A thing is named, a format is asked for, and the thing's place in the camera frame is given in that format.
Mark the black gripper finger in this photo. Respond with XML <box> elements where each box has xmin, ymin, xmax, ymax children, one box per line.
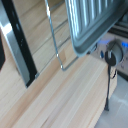
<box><xmin>0</xmin><ymin>33</ymin><xmax>6</xmax><ymax>72</ymax></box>

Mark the black cable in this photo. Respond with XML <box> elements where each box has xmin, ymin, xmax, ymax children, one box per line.
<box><xmin>103</xmin><ymin>61</ymin><xmax>114</xmax><ymax>112</ymax></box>

